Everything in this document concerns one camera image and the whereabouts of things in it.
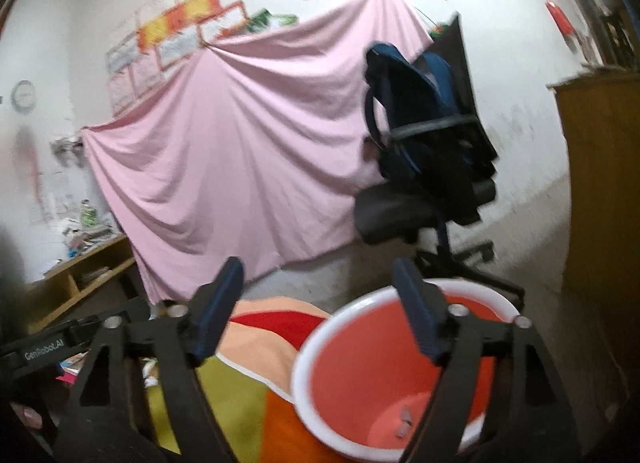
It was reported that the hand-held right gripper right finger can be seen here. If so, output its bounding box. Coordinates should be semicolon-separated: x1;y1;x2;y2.
391;257;583;463

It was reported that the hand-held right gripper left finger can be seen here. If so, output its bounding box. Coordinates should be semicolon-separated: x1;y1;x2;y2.
54;256;246;463

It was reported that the red basin with white rim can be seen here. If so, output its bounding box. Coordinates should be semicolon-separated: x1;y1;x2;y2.
291;279;523;461

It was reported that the colourful patchwork blanket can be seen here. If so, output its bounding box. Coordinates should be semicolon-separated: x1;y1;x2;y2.
145;295;351;463

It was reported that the black office chair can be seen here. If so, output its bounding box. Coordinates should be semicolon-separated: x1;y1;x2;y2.
352;13;526;314

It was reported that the wooden shelf desk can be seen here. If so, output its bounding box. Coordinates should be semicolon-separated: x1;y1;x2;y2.
25;232;146;334

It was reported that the small crumpled wrapper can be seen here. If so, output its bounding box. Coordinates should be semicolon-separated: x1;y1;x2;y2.
392;405;416;439

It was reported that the pile of books and papers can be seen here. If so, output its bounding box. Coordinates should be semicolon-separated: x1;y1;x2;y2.
42;198;123;274

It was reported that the pink hanging sheet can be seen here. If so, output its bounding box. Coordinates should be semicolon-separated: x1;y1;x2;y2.
81;0;436;304

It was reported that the dark blue backpack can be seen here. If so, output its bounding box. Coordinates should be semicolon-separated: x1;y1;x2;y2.
362;42;500;226

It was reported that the wooden cabinet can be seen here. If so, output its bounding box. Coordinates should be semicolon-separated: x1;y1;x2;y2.
546;68;640;374

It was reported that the red hanging decoration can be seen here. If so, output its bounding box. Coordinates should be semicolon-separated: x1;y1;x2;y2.
545;0;576;51

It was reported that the grey wall rack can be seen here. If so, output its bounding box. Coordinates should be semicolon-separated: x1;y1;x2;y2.
50;135;86;168

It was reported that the round wall clock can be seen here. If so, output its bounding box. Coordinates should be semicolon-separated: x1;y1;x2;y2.
11;80;38;112

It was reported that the group of framed wall certificates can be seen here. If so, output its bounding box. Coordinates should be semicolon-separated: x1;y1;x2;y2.
105;0;273;116

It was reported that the green wall poster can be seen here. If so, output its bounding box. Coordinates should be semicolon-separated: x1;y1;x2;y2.
245;8;299;34

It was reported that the brown wooden frame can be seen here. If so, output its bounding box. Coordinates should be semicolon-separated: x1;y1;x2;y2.
562;0;640;68

